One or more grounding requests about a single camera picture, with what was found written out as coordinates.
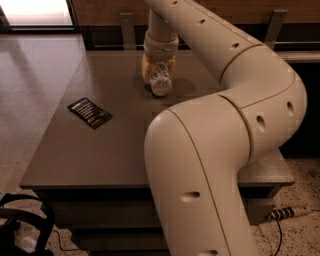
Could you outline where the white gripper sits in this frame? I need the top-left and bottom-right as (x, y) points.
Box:
(141, 31), (179, 84)

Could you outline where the clear plastic water bottle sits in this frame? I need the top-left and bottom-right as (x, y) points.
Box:
(149, 62), (172, 97)

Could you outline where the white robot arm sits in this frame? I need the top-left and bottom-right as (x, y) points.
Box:
(144, 0), (307, 256)

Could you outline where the black snack packet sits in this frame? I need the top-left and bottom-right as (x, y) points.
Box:
(68, 98), (112, 129)

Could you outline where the grey drawer cabinet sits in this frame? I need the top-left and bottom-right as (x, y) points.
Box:
(19, 49), (295, 256)

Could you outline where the striped power strip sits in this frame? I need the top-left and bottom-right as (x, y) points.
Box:
(265, 206), (312, 222)

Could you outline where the left metal bracket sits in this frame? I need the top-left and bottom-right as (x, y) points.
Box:
(120, 12), (136, 50)

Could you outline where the metal bracket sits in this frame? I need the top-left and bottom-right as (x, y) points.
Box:
(264, 9), (288, 49)
(120, 12), (136, 50)

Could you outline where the right metal bracket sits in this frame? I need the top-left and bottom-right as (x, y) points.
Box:
(264, 9), (288, 49)

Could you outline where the black floor cable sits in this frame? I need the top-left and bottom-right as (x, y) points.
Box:
(272, 218), (284, 256)

